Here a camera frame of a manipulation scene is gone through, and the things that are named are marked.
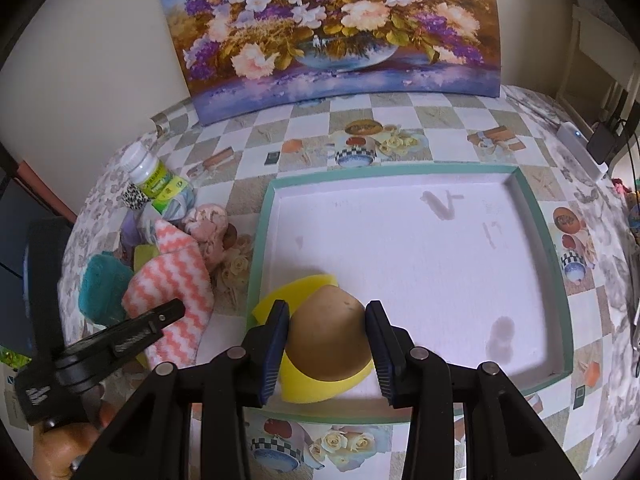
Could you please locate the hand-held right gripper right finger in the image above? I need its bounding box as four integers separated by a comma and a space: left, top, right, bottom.
365, 300, 566, 480

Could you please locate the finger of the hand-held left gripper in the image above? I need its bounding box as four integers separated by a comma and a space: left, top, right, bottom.
54, 299, 187, 392

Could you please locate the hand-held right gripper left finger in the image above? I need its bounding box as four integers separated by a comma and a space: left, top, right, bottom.
75, 300, 292, 480

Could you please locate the yellow sponge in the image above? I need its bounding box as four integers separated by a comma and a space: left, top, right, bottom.
250, 274, 376, 405

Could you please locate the tan round powder puff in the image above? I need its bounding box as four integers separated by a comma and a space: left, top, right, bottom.
287, 284, 374, 381

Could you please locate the pink white zigzag cloth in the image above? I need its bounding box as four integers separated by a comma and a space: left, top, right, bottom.
121, 217, 214, 368

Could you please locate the white tray with teal rim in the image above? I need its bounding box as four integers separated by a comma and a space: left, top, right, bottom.
245, 162, 574, 424

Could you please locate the pink satin scrunchie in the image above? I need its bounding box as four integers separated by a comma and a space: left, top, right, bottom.
182, 203, 239, 266

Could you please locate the person's left hand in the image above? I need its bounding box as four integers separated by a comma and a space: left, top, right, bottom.
32, 402, 113, 480

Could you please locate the dark cabinet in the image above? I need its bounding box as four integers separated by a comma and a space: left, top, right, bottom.
0, 145, 77, 356

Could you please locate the teal sponge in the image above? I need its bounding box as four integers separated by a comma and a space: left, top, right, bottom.
78, 254, 136, 326

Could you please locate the purple cloth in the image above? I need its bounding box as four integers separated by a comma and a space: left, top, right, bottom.
120, 210, 146, 261

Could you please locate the white bottle with green label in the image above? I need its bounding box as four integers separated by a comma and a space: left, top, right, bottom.
116, 141, 189, 213

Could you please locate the checkered printed tablecloth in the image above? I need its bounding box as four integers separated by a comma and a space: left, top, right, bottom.
30, 82, 640, 480

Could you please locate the white power strip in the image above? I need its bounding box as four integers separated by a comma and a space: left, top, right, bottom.
557, 121, 609, 181

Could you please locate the flower painting canvas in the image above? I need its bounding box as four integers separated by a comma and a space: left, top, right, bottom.
156, 0, 502, 126

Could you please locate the white shelf unit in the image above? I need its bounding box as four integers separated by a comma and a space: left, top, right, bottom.
555, 2, 640, 111

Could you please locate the leopard print hair tie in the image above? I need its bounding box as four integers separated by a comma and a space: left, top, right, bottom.
122, 182, 151, 211

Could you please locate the black cable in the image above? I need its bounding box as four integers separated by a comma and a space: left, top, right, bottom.
606, 85, 640, 173

